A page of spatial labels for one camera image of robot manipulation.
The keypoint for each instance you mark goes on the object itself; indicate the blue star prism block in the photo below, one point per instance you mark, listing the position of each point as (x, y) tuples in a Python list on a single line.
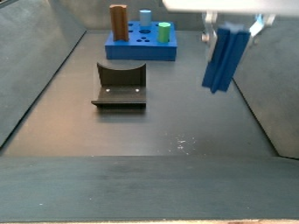
[(232, 44)]

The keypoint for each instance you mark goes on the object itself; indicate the light blue cylinder block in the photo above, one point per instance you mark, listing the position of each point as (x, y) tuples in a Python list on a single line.
[(146, 17)]

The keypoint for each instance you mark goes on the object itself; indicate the dark grey curved holder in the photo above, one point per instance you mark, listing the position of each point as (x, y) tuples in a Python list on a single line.
[(122, 86)]

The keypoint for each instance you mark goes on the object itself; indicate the blue shape sorter board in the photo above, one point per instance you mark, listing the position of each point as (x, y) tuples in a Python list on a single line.
[(142, 46)]

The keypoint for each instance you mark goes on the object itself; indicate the green hexagonal prism block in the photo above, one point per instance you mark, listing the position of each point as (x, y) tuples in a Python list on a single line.
[(164, 32)]

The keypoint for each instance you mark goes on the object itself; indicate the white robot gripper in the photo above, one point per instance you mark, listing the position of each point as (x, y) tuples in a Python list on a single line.
[(272, 7)]

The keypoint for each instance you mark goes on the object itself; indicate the orange tall notched block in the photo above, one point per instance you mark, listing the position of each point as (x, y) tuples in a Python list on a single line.
[(118, 13)]

